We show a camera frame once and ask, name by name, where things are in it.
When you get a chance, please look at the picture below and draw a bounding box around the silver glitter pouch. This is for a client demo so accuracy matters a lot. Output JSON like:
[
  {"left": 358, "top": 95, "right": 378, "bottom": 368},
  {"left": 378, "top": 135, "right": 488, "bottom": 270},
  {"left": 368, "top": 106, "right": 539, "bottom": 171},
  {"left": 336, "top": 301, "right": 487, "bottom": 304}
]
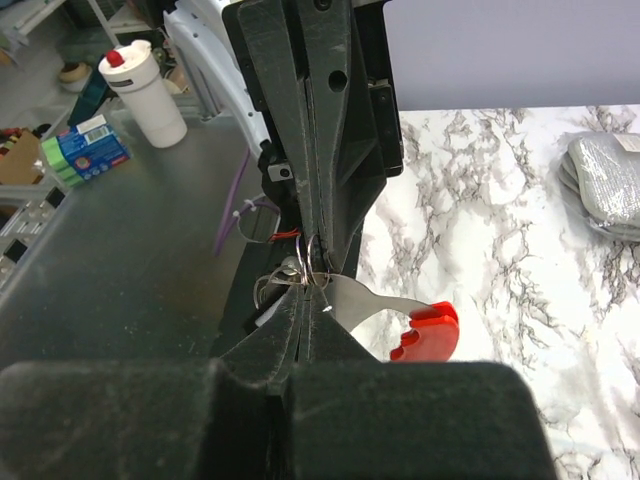
[{"left": 557, "top": 132, "right": 639, "bottom": 243}]

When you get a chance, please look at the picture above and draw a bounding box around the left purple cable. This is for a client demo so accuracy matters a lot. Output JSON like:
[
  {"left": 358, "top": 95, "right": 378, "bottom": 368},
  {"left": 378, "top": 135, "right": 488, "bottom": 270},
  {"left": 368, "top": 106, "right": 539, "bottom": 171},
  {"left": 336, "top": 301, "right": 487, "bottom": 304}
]
[{"left": 213, "top": 147, "right": 281, "bottom": 259}]

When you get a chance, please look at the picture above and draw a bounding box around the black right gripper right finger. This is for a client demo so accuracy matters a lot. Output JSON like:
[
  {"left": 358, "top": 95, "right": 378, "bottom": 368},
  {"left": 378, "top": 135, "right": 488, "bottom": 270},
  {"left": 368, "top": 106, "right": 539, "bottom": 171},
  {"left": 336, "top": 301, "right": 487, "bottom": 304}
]
[{"left": 279, "top": 292, "right": 556, "bottom": 479}]

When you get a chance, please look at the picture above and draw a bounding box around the steel key organizer red handle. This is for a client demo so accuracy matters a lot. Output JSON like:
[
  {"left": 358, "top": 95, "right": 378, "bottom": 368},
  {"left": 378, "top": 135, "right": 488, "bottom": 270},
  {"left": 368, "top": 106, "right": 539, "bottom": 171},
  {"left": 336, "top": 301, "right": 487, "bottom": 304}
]
[{"left": 252, "top": 234, "right": 460, "bottom": 364}]

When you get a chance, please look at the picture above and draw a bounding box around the green blue sponge pack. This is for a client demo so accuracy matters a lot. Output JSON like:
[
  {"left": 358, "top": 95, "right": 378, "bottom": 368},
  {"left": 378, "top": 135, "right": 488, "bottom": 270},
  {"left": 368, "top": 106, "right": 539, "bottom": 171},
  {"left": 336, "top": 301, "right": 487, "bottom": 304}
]
[{"left": 41, "top": 114, "right": 131, "bottom": 187}]

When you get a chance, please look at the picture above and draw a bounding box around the white tumbler red cap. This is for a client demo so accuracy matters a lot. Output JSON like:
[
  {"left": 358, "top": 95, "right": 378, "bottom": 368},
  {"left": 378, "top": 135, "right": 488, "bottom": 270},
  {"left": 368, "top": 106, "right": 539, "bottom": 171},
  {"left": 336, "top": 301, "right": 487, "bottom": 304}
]
[{"left": 98, "top": 40, "right": 187, "bottom": 149}]

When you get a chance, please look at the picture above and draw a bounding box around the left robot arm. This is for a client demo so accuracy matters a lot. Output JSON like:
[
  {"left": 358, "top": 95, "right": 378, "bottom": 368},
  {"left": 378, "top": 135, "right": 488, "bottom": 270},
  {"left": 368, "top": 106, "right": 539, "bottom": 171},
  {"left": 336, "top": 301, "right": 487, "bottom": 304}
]
[{"left": 164, "top": 1, "right": 404, "bottom": 272}]

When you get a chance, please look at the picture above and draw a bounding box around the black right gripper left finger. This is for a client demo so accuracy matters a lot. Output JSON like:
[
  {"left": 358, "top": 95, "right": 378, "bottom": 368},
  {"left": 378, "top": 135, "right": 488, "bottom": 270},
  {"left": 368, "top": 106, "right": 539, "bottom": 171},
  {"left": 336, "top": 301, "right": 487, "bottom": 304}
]
[{"left": 1, "top": 287, "right": 305, "bottom": 479}]

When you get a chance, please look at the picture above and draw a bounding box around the aluminium rail frame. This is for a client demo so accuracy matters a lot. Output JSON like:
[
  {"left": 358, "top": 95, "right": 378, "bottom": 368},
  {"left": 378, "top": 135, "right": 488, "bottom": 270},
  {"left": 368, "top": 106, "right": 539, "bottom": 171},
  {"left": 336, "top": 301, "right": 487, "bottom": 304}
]
[{"left": 1, "top": 183, "right": 66, "bottom": 289}]

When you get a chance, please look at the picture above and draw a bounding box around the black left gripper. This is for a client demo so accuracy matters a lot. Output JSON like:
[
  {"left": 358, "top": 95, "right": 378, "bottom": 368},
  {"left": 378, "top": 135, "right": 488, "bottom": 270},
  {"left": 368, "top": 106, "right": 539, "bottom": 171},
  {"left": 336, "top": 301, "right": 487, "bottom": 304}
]
[{"left": 222, "top": 1, "right": 403, "bottom": 268}]

